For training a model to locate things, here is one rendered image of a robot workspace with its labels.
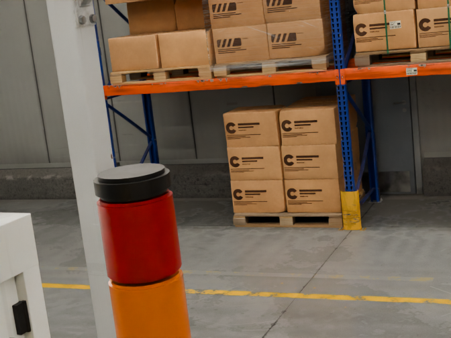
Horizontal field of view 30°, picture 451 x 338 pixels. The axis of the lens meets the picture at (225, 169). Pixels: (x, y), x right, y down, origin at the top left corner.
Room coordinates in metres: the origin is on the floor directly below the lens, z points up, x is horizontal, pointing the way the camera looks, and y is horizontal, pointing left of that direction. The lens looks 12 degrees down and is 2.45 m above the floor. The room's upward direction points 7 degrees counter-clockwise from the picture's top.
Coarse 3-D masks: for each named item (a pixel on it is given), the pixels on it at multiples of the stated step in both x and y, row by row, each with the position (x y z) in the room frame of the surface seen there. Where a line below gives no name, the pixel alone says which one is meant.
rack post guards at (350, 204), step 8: (344, 192) 8.01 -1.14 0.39; (352, 192) 7.98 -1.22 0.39; (344, 200) 8.02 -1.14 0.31; (352, 200) 7.98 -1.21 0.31; (344, 208) 8.02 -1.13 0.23; (352, 208) 7.99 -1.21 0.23; (344, 216) 8.02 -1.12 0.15; (352, 216) 7.99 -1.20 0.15; (344, 224) 8.03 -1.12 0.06; (352, 224) 7.99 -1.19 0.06; (360, 224) 8.02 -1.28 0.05
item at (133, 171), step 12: (120, 168) 0.54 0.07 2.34; (132, 168) 0.54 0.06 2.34; (144, 168) 0.53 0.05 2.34; (156, 168) 0.53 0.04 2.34; (96, 180) 0.53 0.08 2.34; (108, 180) 0.51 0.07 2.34; (120, 180) 0.51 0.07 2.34; (132, 180) 0.51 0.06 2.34; (144, 180) 0.51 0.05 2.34; (156, 180) 0.51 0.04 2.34; (168, 180) 0.52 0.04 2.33; (96, 192) 0.52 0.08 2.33; (108, 192) 0.51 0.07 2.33; (120, 192) 0.51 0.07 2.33; (132, 192) 0.51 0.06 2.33; (144, 192) 0.51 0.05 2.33; (156, 192) 0.52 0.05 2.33
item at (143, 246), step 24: (168, 192) 0.53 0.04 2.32; (120, 216) 0.51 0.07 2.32; (144, 216) 0.51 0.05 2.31; (168, 216) 0.52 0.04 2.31; (120, 240) 0.51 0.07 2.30; (144, 240) 0.51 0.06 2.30; (168, 240) 0.52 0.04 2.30; (120, 264) 0.51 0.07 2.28; (144, 264) 0.51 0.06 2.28; (168, 264) 0.51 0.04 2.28
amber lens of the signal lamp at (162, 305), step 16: (176, 272) 0.53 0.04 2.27; (112, 288) 0.52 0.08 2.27; (128, 288) 0.51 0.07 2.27; (144, 288) 0.51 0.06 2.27; (160, 288) 0.51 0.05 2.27; (176, 288) 0.52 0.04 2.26; (112, 304) 0.52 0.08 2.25; (128, 304) 0.51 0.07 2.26; (144, 304) 0.51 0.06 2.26; (160, 304) 0.51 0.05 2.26; (176, 304) 0.52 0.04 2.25; (128, 320) 0.51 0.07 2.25; (144, 320) 0.51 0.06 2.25; (160, 320) 0.51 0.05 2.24; (176, 320) 0.51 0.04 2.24; (128, 336) 0.51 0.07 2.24; (144, 336) 0.51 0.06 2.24; (160, 336) 0.51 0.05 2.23; (176, 336) 0.51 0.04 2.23
